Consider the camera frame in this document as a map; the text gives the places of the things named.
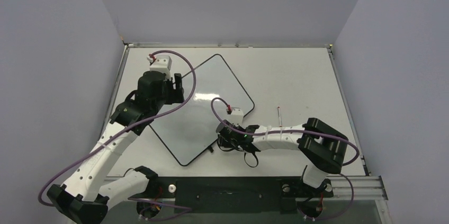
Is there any white whiteboard black frame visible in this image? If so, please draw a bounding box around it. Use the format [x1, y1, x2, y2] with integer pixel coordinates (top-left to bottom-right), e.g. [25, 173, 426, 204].
[150, 54, 255, 166]

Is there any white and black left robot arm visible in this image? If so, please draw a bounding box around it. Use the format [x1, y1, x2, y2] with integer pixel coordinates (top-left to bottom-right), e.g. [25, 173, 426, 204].
[47, 71, 185, 223]

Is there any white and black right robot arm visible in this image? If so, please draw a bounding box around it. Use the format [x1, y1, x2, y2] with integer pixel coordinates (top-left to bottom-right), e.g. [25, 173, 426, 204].
[216, 118, 348, 198]

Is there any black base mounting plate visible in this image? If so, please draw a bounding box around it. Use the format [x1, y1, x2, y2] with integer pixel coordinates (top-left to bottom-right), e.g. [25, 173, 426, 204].
[140, 176, 334, 213]

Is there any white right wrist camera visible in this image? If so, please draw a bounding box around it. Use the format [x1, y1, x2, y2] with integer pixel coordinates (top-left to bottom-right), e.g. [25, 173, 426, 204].
[227, 107, 244, 126]

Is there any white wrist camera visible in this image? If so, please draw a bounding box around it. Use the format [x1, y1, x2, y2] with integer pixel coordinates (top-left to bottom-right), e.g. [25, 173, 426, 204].
[227, 107, 244, 126]
[148, 56, 172, 80]

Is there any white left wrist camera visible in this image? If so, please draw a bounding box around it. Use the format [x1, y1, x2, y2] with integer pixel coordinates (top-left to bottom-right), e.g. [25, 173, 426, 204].
[148, 56, 172, 80]

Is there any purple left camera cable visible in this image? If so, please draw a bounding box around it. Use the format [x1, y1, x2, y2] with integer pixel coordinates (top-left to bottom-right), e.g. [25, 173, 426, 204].
[38, 49, 197, 207]

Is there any purple camera cable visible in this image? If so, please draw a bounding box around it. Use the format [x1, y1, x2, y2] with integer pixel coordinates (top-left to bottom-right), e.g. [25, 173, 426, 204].
[38, 49, 197, 207]
[210, 97, 361, 167]

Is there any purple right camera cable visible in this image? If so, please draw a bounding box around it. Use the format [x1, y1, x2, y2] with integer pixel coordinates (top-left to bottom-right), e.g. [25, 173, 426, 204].
[210, 97, 361, 167]

